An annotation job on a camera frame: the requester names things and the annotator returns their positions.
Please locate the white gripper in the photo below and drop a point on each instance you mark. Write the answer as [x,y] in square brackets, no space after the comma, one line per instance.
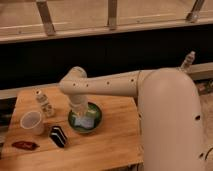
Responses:
[79,109]

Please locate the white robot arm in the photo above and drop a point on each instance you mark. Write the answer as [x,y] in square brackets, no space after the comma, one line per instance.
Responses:
[170,109]

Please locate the black striped eraser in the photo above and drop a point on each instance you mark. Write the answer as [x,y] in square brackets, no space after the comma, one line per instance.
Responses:
[58,136]

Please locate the green bowl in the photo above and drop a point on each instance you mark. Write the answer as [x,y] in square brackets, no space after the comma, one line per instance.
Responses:
[93,111]

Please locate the clear plastic packet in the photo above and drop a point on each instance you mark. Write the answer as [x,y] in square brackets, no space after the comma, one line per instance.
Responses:
[86,122]

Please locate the small white bottle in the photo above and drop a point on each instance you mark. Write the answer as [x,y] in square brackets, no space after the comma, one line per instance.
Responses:
[44,104]

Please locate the translucent plastic cup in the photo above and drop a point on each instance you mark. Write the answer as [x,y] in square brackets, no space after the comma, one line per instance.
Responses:
[33,122]

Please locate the wooden board table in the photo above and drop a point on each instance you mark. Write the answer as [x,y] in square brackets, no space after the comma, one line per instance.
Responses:
[114,143]

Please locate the dark red wrapper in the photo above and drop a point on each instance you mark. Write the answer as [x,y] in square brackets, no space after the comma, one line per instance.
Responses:
[25,145]

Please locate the white background bottle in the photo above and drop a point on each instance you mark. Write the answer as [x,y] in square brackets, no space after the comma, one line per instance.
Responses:
[189,59]

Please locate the left metal bracket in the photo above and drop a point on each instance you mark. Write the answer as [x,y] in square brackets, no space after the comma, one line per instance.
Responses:
[45,17]

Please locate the metal bracket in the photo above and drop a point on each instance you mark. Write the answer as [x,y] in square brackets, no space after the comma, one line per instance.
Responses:
[112,14]
[193,15]
[45,17]

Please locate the middle metal bracket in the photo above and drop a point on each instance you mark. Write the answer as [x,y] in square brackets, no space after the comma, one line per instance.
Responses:
[112,14]

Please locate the right metal bracket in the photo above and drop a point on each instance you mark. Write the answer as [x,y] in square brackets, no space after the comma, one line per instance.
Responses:
[193,15]

